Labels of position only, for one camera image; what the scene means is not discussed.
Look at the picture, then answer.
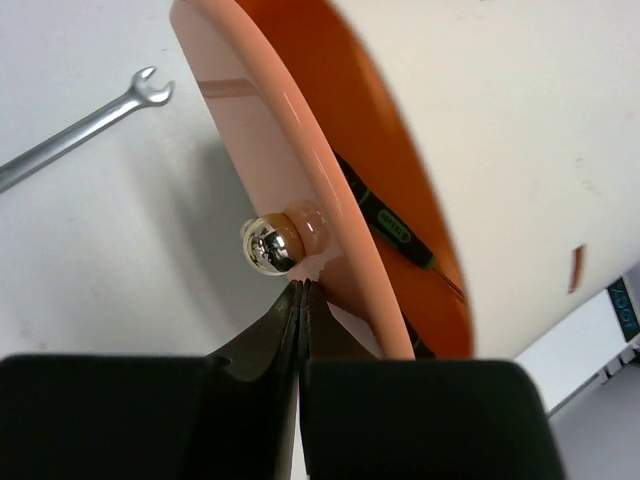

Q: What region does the right blue logo sticker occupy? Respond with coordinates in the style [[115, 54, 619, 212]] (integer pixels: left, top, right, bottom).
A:
[[607, 277, 639, 343]]

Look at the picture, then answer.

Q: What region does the cream cylindrical drawer cabinet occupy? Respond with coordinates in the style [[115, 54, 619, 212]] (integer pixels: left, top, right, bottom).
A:
[[334, 1, 639, 358]]

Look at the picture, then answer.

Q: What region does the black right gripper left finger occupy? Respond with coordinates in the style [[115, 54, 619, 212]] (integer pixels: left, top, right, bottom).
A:
[[1, 281, 303, 479]]

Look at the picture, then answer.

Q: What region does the silver combination wrench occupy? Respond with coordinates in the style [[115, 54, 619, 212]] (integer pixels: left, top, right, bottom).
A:
[[1, 66, 176, 193]]

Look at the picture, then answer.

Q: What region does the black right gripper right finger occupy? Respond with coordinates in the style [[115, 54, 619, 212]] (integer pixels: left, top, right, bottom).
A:
[[298, 281, 566, 479]]

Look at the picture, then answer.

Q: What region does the orange top drawer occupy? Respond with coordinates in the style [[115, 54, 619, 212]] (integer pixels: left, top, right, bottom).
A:
[[170, 1, 473, 359]]

